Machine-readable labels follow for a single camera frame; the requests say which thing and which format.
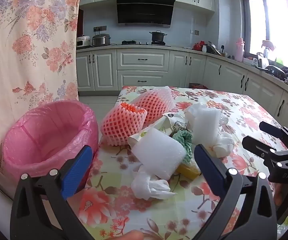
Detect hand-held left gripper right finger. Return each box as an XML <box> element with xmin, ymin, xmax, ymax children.
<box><xmin>194</xmin><ymin>144</ymin><xmax>278</xmax><ymax>240</ymax></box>

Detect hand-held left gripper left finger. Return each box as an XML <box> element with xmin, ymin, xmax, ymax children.
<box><xmin>10</xmin><ymin>145</ymin><xmax>94</xmax><ymax>240</ymax></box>

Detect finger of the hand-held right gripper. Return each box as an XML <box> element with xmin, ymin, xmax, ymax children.
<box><xmin>259</xmin><ymin>121</ymin><xmax>288</xmax><ymax>145</ymax></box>
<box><xmin>242</xmin><ymin>136</ymin><xmax>278</xmax><ymax>160</ymax></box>

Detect yellow sponge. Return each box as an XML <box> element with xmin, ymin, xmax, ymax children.
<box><xmin>176</xmin><ymin>160</ymin><xmax>202</xmax><ymax>180</ymax></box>

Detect white tissue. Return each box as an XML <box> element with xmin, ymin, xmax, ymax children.
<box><xmin>131</xmin><ymin>166</ymin><xmax>177</xmax><ymax>200</ymax></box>
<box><xmin>212</xmin><ymin>131</ymin><xmax>235</xmax><ymax>158</ymax></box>

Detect green crochet cloth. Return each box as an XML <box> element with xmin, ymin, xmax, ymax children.
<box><xmin>172</xmin><ymin>130</ymin><xmax>194</xmax><ymax>164</ymax></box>

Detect white foam wrap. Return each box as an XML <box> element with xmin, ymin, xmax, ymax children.
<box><xmin>185</xmin><ymin>102</ymin><xmax>222</xmax><ymax>147</ymax></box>

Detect pink-lined trash bin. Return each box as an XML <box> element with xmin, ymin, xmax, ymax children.
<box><xmin>0</xmin><ymin>100</ymin><xmax>99</xmax><ymax>200</ymax></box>

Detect white foam block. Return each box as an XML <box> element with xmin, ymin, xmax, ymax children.
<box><xmin>131</xmin><ymin>127</ymin><xmax>187</xmax><ymax>180</ymax></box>

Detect paper cup with green print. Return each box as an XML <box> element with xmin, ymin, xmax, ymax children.
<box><xmin>128</xmin><ymin>129</ymin><xmax>157</xmax><ymax>148</ymax></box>

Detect pink foam fruit net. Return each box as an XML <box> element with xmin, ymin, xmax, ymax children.
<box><xmin>130</xmin><ymin>90</ymin><xmax>174</xmax><ymax>128</ymax></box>

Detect person's right hand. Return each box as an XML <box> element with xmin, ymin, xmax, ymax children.
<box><xmin>273</xmin><ymin>182</ymin><xmax>288</xmax><ymax>208</ymax></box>

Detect black wok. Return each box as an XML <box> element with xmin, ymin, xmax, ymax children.
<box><xmin>262</xmin><ymin>65</ymin><xmax>288</xmax><ymax>77</ymax></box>

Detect pink thermos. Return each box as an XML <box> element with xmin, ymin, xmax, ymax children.
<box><xmin>235</xmin><ymin>37</ymin><xmax>245</xmax><ymax>62</ymax></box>

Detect metal tray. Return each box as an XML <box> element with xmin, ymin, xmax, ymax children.
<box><xmin>207</xmin><ymin>41</ymin><xmax>223</xmax><ymax>55</ymax></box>

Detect window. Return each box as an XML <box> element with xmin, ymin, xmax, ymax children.
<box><xmin>241</xmin><ymin>0</ymin><xmax>288</xmax><ymax>67</ymax></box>

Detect white lower cabinets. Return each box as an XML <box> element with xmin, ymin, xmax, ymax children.
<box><xmin>76</xmin><ymin>46</ymin><xmax>288</xmax><ymax>140</ymax></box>

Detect white rice cooker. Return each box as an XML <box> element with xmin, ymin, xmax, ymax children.
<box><xmin>76</xmin><ymin>35</ymin><xmax>92</xmax><ymax>49</ymax></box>

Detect silver pressure cooker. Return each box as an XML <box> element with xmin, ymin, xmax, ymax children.
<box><xmin>92</xmin><ymin>33</ymin><xmax>111</xmax><ymax>47</ymax></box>

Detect floral curtain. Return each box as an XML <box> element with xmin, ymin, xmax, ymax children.
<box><xmin>0</xmin><ymin>0</ymin><xmax>84</xmax><ymax>173</ymax></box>

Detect gas stove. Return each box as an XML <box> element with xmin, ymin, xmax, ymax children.
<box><xmin>121</xmin><ymin>40</ymin><xmax>170</xmax><ymax>47</ymax></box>

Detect black cooking pot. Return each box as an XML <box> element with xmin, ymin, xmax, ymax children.
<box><xmin>149</xmin><ymin>30</ymin><xmax>167</xmax><ymax>42</ymax></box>

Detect black range hood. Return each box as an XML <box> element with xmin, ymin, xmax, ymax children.
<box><xmin>116</xmin><ymin>0</ymin><xmax>176</xmax><ymax>29</ymax></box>

